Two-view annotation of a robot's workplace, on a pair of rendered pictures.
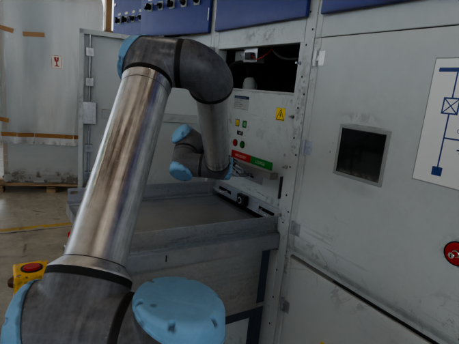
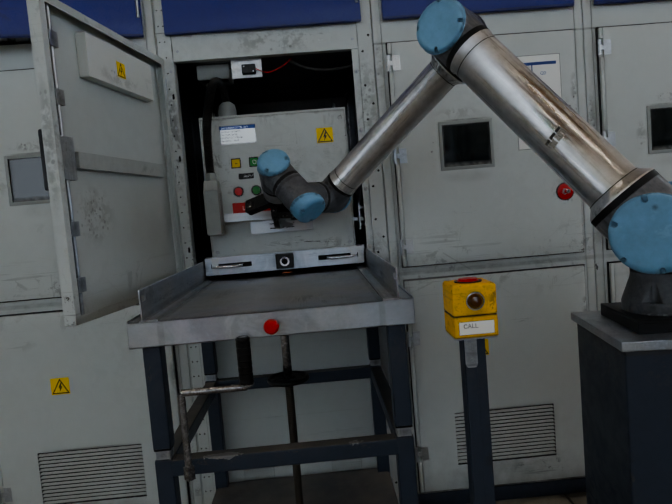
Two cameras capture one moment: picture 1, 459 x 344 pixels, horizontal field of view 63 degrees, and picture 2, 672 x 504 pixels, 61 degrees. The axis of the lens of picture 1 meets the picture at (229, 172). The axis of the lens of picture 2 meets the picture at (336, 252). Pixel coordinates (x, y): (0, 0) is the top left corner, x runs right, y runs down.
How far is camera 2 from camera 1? 1.60 m
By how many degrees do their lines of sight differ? 59
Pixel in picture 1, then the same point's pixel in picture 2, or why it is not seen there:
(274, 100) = (308, 121)
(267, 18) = (293, 20)
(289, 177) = (375, 198)
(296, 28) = (342, 33)
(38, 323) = not seen: outside the picture
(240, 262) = not seen: hidden behind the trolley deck
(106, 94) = (72, 124)
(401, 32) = not seen: hidden behind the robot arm
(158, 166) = (139, 253)
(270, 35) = (296, 41)
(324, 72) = (403, 76)
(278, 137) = (328, 163)
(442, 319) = (568, 243)
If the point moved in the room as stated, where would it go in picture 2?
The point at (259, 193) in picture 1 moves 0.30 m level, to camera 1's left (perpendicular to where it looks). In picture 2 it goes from (311, 241) to (256, 250)
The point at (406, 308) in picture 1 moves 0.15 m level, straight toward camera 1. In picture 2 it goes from (542, 252) to (580, 253)
